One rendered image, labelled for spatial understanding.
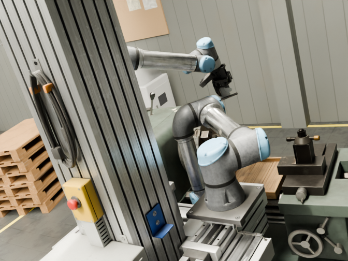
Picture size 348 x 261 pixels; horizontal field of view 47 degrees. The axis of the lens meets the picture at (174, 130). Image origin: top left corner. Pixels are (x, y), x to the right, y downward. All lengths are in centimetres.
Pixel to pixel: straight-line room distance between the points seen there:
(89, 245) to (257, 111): 408
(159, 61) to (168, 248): 75
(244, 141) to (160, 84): 390
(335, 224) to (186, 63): 95
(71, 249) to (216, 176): 54
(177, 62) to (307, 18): 310
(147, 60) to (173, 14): 372
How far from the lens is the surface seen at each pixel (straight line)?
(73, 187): 127
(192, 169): 185
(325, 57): 475
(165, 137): 210
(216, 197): 145
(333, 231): 196
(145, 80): 515
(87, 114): 115
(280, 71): 476
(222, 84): 205
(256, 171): 227
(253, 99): 520
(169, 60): 172
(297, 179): 195
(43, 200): 471
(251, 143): 143
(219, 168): 140
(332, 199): 187
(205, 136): 208
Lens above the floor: 194
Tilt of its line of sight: 20 degrees down
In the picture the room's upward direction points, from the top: 16 degrees counter-clockwise
